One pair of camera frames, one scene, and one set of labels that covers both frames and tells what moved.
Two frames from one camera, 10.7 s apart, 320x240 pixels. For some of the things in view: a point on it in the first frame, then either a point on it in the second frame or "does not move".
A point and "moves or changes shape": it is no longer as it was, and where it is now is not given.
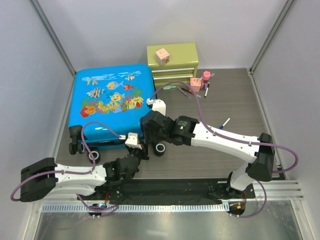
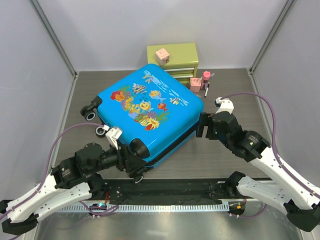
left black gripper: [144, 151] → [126, 160]
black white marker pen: [205, 95] does not move
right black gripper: [148, 137] → [205, 120]
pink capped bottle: [206, 77] does not move
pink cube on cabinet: [162, 56] does not move
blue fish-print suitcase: [105, 103] moves or changes shape
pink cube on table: [195, 82] does not move
